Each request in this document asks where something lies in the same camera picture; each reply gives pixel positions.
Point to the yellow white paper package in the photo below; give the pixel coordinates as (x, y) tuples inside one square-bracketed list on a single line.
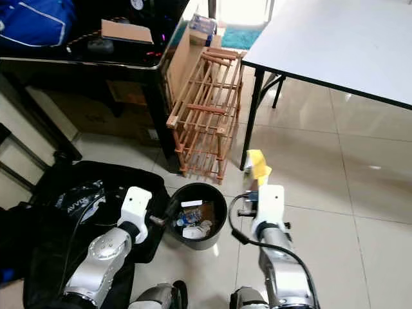
[(259, 166)]

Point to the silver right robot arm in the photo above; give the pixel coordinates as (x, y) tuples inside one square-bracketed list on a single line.
[(283, 264)]

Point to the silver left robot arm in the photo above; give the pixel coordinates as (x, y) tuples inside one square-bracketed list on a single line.
[(103, 254)]

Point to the black round rubbish bin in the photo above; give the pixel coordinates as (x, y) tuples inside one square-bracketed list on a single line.
[(215, 235)]

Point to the blue label plastic bottle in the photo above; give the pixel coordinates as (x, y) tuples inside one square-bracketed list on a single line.
[(187, 220)]

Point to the white crumpled paper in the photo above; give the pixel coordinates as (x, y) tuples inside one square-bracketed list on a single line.
[(196, 230)]

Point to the brown cardboard scrap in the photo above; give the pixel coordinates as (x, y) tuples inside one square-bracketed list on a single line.
[(205, 211)]

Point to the robot left leg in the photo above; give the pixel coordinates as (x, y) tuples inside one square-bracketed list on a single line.
[(161, 296)]

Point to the robot leg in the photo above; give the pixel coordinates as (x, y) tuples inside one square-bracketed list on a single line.
[(250, 299), (161, 296)]

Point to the black printed plastic packet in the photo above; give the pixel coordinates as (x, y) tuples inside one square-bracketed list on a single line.
[(80, 201)]

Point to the black table leg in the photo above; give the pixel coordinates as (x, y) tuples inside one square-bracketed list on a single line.
[(251, 119), (278, 91)]

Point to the robot right leg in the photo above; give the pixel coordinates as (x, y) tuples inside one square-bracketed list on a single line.
[(250, 299)]

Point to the wooden slatted rack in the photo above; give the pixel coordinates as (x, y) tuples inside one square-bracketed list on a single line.
[(206, 108)]

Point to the black desk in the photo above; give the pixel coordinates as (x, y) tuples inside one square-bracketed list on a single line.
[(161, 116)]

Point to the large black floor bag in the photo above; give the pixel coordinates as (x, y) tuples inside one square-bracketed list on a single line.
[(58, 257)]

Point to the large cardboard box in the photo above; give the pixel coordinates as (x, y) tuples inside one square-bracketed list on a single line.
[(96, 116)]

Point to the black backpack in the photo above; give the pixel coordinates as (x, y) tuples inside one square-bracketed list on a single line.
[(13, 244)]

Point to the brown cardboard sheet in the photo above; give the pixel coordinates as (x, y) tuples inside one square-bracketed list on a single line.
[(180, 61)]

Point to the turquoise rug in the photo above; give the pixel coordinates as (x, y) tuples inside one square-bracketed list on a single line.
[(241, 38)]

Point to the blue printed box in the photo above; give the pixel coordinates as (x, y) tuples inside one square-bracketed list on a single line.
[(203, 26)]

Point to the flat cardboard box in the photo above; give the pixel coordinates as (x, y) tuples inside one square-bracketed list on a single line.
[(125, 31)]

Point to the white round dial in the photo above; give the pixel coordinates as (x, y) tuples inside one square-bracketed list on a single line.
[(136, 4)]

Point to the blue bag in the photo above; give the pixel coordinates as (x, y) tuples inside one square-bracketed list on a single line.
[(38, 22)]

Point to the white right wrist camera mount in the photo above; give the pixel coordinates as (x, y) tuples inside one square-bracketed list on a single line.
[(270, 206)]

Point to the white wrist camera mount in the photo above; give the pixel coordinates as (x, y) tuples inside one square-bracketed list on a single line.
[(270, 206), (135, 206)]

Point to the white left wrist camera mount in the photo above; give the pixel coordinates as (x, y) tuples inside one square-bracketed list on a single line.
[(135, 206)]

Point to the black metal chair frame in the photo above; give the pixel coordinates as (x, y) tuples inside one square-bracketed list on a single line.
[(18, 143)]

